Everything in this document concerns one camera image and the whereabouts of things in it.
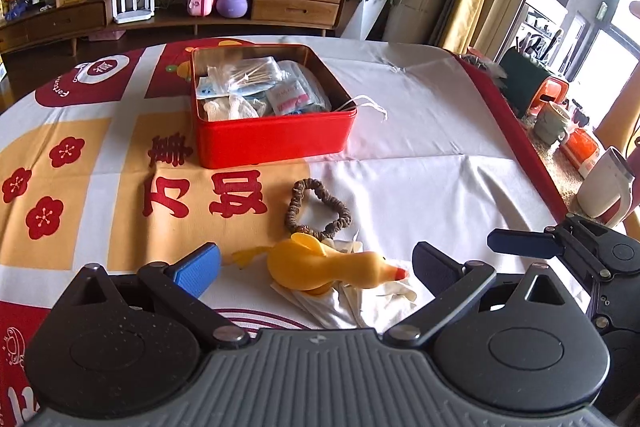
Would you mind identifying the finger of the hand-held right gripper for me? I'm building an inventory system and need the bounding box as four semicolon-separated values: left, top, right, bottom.
487;214;612;282

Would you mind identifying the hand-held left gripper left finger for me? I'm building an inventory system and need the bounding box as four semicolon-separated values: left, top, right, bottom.
60;243;251;350

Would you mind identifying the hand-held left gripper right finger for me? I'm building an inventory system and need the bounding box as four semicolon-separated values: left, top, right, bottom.
382;242;576;349

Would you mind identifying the white cotton glove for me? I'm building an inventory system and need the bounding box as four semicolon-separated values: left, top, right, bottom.
269;234;419;332

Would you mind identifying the brown scrunchie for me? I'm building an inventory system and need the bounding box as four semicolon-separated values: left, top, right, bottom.
284;177;353;241

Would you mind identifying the yellow rubber chicken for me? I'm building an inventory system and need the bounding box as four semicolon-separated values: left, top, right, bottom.
230;233;411;294

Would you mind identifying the red tin box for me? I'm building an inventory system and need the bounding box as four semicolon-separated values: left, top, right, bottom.
189;44;359;169

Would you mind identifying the white gauze cloth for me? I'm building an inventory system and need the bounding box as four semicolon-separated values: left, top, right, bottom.
201;93;262;122

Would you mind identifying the blue patterned face mask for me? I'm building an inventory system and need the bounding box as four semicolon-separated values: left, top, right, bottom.
196;76;223;100

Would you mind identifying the white sachet with pink print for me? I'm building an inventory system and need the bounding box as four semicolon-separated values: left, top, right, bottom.
266;81;310;116

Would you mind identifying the clear bag of cotton swabs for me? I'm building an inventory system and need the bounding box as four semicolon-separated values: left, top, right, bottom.
206;56;282;88

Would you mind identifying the white cup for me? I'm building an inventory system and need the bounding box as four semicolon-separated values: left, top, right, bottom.
576;147;637;229

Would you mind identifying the orange white container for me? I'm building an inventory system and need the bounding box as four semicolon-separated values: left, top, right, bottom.
559;127;602;180

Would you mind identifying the green ceramic mug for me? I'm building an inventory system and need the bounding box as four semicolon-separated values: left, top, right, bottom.
531;101;572;146

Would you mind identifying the orange plastic holder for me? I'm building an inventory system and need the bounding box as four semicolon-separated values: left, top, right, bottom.
525;76;572;118

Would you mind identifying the dark green utensil holder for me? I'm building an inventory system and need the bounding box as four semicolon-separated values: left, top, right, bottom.
499;47;547;118

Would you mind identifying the white router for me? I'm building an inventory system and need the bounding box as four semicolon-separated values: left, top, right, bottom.
110;0;156;26

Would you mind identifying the white square planter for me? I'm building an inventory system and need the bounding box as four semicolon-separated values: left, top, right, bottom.
339;0;392;42

